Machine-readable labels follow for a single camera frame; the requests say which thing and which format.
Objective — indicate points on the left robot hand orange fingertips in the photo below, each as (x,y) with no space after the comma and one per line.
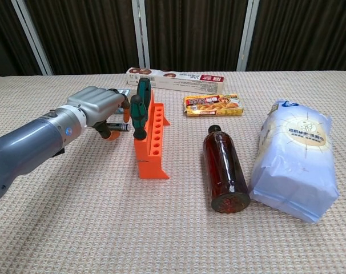
(96,102)

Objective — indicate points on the black metal precision screwdriver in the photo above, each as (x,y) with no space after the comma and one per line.
(121,127)

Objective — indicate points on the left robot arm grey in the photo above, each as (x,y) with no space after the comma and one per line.
(24,151)

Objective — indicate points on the orange screwdriver rack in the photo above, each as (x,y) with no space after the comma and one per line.
(150,168)

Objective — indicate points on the plastic bottle blue label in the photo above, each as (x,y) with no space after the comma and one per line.
(124,92)

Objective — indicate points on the black ribbed partition panel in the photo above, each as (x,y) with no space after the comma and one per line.
(90,34)
(1,28)
(304,34)
(196,34)

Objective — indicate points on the long white red box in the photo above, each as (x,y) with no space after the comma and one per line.
(184,82)

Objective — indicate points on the yellow curry box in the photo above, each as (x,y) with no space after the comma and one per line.
(213,107)

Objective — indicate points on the beige waffle tablecloth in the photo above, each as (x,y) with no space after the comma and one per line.
(76,228)

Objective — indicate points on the brown plastic bottle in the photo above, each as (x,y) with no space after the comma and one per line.
(224,171)

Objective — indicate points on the pale blue paper bag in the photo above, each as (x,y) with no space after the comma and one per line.
(295,171)

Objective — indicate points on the grey aluminium frame post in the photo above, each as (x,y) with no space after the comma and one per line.
(140,28)
(34,42)
(248,34)

